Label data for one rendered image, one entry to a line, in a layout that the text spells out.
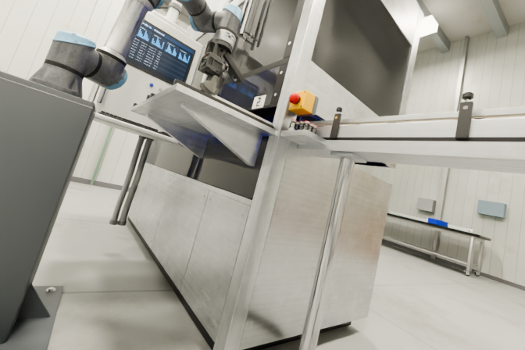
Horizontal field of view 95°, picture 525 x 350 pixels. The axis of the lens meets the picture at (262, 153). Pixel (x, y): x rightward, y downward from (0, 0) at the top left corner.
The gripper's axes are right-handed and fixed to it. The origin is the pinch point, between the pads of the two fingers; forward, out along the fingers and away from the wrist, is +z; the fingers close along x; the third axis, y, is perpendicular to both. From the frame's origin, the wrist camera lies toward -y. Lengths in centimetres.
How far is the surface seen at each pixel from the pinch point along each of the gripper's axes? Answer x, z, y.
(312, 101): 21.6, -8.8, -28.0
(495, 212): -17, -52, -720
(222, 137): 2.5, 12.0, -6.7
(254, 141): 2.5, 9.1, -20.8
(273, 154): 12.2, 12.8, -24.1
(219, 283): 0, 65, -24
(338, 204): 33, 25, -39
